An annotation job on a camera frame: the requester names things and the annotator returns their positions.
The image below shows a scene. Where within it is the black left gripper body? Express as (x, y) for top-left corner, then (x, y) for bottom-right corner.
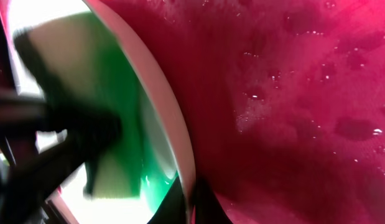
(0, 26), (123, 224)

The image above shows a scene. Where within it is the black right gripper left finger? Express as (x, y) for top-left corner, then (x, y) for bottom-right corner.
(147, 177), (187, 224)

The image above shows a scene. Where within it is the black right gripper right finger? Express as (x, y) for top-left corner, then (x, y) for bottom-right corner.
(194, 178), (232, 224)

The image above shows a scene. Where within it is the white plate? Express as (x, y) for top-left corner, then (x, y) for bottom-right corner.
(0, 1), (196, 223)

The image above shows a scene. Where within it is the red plastic tray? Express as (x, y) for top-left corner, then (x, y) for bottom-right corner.
(108, 0), (385, 223)

